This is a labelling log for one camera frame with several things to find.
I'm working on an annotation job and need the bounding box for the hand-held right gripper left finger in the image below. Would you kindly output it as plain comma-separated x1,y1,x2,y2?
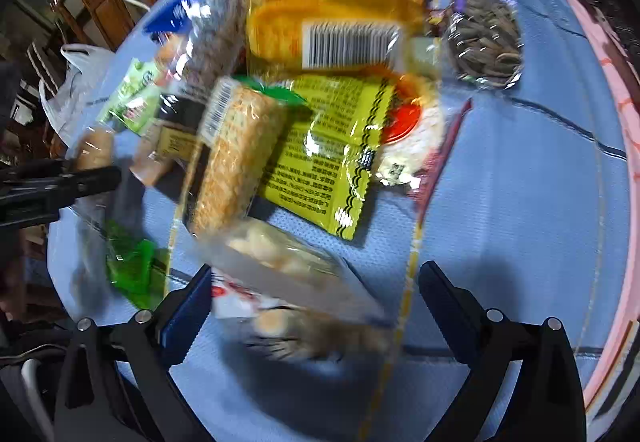
52,265,216,442

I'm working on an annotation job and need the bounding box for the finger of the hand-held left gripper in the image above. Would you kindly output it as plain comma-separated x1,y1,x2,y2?
50,165,124,202
0,159,81,183

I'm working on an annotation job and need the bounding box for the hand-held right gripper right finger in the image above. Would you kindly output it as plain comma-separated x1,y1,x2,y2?
417,261,588,442

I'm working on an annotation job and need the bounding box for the clear plastic bag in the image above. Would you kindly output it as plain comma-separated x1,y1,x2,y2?
70,0,476,442

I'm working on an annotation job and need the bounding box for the white red snack packet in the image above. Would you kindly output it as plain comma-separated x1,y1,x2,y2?
210,267,282,319

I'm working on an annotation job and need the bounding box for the green clear snack packet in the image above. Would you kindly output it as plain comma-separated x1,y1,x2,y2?
104,219,169,296

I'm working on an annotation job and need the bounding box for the white plastic bag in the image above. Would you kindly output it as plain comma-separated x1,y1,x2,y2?
38,43,119,149

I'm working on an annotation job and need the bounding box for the green white snack packet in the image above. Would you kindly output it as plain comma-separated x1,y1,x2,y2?
96,59,169,136

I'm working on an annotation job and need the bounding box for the black snack packet yellow label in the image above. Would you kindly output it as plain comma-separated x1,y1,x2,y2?
149,92,207,164

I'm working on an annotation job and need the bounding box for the clear peanut packet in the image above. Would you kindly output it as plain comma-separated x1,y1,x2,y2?
219,217,347,284

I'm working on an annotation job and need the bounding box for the blue checked bedsheet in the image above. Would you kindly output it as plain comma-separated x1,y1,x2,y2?
47,0,632,442

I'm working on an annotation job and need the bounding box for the brown snack packet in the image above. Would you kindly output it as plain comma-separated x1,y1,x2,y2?
244,306,397,364

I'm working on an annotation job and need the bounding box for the clear cracker packet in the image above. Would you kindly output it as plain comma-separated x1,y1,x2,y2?
189,76,292,236

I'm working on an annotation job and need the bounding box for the rice cracker packet red label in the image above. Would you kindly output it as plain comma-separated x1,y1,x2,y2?
374,72,447,189

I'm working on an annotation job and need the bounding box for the blue snack packet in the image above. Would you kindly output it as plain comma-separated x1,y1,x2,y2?
143,0,221,37

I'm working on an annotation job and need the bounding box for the clear packet of grey seeds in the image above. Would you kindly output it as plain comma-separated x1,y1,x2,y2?
184,0,259,94

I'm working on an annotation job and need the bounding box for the yellow-green snack packet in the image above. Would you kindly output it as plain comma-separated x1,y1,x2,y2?
259,75,397,241

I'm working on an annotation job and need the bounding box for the pink blanket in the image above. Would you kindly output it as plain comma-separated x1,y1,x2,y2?
554,0,640,425

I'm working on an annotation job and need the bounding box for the sunflower seed packet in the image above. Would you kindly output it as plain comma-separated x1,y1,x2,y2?
444,0,527,91

